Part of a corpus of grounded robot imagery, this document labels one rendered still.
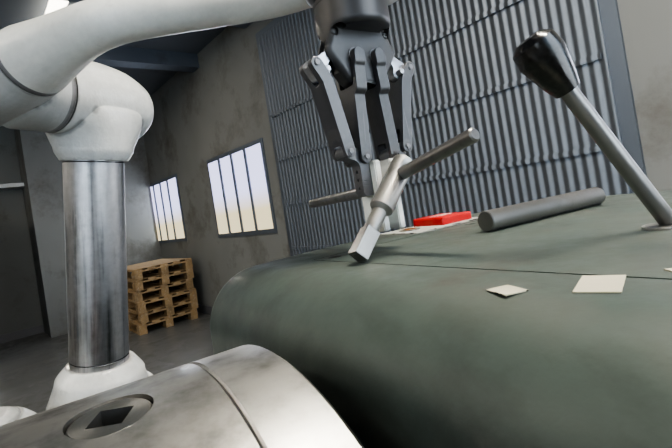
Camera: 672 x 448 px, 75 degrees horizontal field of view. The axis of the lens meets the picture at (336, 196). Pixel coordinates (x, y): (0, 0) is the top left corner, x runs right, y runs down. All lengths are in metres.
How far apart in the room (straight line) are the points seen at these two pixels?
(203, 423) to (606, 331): 0.16
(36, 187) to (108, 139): 7.02
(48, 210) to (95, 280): 6.97
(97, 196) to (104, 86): 0.19
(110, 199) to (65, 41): 0.31
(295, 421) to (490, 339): 0.09
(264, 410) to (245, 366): 0.04
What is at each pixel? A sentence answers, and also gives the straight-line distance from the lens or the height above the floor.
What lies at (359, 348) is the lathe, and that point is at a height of 1.23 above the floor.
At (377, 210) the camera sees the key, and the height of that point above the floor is 1.30.
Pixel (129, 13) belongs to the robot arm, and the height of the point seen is 1.59.
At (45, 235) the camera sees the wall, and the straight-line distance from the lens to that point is 7.82.
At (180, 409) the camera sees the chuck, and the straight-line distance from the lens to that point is 0.21.
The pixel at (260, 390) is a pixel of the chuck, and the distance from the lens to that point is 0.21.
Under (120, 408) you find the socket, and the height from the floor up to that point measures 1.24.
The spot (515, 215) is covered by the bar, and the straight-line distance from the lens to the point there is 0.49.
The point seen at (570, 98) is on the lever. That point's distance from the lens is 0.34.
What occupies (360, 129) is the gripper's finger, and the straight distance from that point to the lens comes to 0.42.
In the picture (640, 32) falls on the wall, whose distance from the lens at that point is 2.65.
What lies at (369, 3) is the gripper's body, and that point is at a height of 1.49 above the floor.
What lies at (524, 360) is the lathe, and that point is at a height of 1.24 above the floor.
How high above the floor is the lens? 1.31
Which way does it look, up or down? 1 degrees up
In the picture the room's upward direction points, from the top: 9 degrees counter-clockwise
